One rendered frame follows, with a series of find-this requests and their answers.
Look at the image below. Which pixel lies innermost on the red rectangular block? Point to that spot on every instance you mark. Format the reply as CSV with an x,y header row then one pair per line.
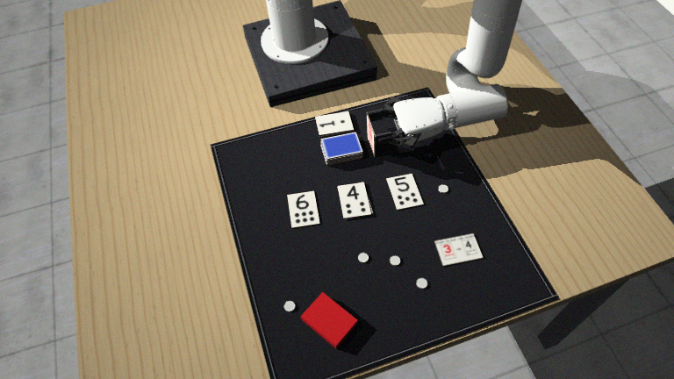
x,y
329,320

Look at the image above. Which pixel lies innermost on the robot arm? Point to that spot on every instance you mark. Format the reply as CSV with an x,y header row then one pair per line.
x,y
297,39

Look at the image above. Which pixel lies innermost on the black card cloth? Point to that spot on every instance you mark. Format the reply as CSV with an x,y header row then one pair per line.
x,y
393,313

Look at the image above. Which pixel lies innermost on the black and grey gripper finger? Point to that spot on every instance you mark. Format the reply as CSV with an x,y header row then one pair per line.
x,y
395,138
384,112

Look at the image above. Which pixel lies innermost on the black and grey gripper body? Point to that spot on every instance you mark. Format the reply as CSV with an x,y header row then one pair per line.
x,y
420,115

